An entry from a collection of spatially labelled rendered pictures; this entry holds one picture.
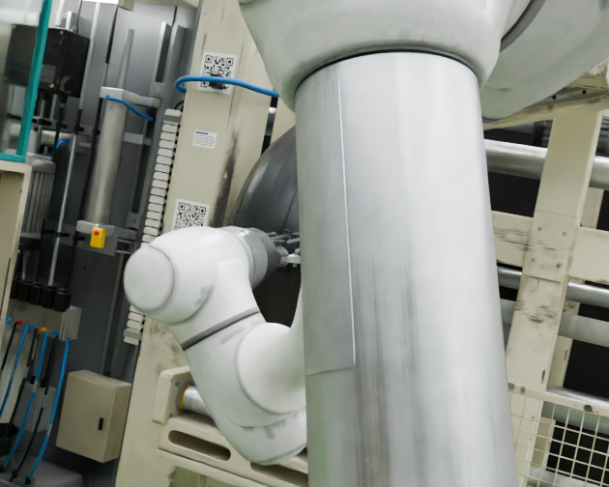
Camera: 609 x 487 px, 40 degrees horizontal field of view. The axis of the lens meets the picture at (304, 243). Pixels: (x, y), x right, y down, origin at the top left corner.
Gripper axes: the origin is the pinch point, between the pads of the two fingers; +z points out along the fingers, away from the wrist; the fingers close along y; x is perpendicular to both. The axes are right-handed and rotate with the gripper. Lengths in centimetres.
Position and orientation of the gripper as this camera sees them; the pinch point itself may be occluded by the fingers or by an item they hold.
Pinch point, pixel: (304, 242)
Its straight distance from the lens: 129.6
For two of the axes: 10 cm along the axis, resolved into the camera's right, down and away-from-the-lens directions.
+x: -1.3, 9.7, 1.8
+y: -9.0, -2.0, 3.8
